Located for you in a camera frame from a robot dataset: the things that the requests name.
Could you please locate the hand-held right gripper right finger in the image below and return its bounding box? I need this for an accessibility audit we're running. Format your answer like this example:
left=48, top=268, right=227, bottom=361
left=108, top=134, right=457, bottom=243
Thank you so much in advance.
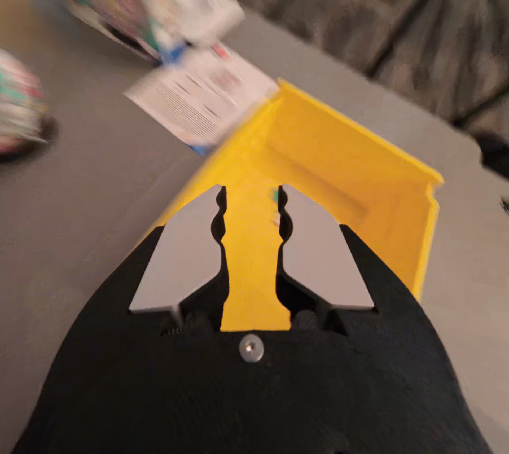
left=275, top=184, right=376, bottom=312

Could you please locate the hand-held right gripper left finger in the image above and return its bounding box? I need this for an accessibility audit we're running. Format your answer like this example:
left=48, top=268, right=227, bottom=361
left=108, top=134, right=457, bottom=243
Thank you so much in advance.
left=128, top=184, right=231, bottom=315

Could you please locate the yellow plastic bin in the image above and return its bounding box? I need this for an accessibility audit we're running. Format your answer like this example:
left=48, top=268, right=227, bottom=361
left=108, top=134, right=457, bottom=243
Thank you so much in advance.
left=151, top=78, right=445, bottom=332

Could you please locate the colourful puzzle ball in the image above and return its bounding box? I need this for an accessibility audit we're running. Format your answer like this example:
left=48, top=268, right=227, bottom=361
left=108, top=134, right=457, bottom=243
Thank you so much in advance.
left=0, top=49, right=50, bottom=156

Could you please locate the black ball stand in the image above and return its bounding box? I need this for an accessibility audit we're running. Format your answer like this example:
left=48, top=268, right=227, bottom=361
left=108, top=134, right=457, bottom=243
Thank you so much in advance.
left=36, top=114, right=60, bottom=162

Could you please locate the white instruction leaflet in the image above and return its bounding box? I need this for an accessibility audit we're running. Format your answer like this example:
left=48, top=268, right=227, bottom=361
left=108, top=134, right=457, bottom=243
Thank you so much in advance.
left=124, top=50, right=279, bottom=156

